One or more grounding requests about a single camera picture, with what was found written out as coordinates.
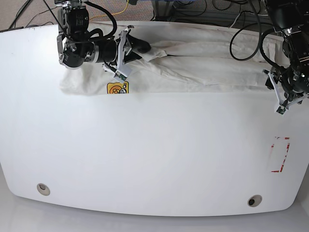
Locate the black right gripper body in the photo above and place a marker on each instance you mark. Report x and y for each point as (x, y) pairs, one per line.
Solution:
(105, 51)

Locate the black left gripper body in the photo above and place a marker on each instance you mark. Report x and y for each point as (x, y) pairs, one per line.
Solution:
(295, 81)

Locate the white t-shirt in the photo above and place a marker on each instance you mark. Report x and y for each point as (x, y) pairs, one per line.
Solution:
(183, 58)

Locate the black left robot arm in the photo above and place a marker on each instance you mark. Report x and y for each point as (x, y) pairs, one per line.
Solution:
(291, 18)

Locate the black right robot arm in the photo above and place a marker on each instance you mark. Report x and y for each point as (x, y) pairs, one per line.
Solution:
(77, 44)

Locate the red tape rectangle marker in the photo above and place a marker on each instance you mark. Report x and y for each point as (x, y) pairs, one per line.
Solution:
(278, 154)

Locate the right table cable grommet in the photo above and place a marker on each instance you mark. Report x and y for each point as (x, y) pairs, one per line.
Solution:
(254, 201)

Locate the table cable grommet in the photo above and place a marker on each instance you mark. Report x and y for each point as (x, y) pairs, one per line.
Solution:
(43, 189)
(254, 201)

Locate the left table cable grommet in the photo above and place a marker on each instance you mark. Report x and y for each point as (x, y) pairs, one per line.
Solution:
(43, 189)

